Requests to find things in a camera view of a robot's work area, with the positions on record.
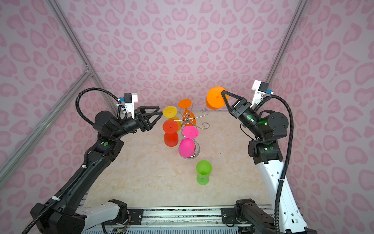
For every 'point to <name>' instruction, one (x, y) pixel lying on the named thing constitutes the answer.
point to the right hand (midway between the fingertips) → (221, 95)
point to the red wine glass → (170, 128)
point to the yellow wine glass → (170, 112)
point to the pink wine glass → (187, 145)
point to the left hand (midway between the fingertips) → (160, 109)
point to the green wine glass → (203, 168)
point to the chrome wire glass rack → (206, 126)
